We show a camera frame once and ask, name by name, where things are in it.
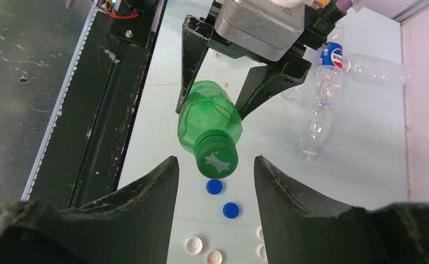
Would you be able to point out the clear crushed plastic bottle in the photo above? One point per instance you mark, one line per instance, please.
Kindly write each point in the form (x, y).
(300, 95)

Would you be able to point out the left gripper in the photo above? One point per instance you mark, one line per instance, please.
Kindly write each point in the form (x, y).
(264, 82)

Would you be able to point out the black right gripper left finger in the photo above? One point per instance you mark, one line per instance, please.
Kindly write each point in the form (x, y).
(130, 225)

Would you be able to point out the blue bottle cap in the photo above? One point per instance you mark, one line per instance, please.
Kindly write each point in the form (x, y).
(214, 186)
(231, 210)

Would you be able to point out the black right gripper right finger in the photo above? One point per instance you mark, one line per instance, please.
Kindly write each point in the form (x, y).
(302, 225)

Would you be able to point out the white bottle cap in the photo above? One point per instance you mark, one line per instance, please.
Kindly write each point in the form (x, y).
(261, 252)
(193, 245)
(259, 233)

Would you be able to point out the cream bottle cap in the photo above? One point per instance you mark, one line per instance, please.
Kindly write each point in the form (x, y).
(214, 257)

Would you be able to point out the green plastic bottle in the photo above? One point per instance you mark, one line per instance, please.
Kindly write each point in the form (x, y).
(207, 107)

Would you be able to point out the green bottle cap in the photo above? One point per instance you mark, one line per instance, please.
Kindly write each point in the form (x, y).
(215, 154)

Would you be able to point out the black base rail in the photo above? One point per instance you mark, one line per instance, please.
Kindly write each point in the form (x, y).
(86, 153)

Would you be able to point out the clear bottle with blue label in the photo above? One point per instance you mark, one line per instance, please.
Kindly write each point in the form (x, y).
(325, 88)

